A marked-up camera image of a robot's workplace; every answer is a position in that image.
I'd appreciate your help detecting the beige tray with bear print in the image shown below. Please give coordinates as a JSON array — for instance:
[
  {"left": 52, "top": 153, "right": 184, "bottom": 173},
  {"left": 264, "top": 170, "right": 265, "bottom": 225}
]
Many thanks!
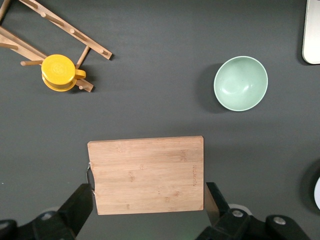
[{"left": 301, "top": 0, "right": 320, "bottom": 65}]

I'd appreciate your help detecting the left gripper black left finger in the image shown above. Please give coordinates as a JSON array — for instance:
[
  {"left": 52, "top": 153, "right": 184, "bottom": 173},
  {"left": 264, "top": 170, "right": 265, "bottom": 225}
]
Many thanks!
[{"left": 32, "top": 183, "right": 94, "bottom": 240}]

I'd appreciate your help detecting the yellow mug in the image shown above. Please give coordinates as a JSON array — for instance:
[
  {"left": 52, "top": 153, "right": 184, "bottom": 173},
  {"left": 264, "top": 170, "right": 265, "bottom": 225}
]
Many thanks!
[{"left": 40, "top": 54, "right": 87, "bottom": 93}]

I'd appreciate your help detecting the wooden cutting board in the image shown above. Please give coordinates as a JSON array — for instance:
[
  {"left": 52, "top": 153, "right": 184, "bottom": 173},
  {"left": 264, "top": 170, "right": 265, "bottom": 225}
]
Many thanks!
[{"left": 86, "top": 135, "right": 205, "bottom": 216}]

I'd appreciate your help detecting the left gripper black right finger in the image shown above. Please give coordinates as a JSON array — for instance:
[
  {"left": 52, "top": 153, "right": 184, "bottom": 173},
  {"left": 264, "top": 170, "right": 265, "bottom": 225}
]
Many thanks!
[{"left": 197, "top": 182, "right": 251, "bottom": 240}]

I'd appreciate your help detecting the wooden peg drying rack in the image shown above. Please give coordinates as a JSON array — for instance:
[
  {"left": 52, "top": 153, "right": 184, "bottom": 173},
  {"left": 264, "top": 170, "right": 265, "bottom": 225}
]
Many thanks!
[{"left": 0, "top": 0, "right": 113, "bottom": 93}]

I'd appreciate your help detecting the white round plate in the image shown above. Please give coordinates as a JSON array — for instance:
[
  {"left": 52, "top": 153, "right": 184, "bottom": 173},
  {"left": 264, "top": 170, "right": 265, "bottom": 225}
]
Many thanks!
[{"left": 313, "top": 175, "right": 320, "bottom": 211}]

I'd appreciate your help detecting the light green bowl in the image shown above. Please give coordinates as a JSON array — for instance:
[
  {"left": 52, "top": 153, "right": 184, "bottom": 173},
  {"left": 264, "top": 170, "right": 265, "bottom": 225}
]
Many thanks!
[{"left": 213, "top": 56, "right": 269, "bottom": 112}]

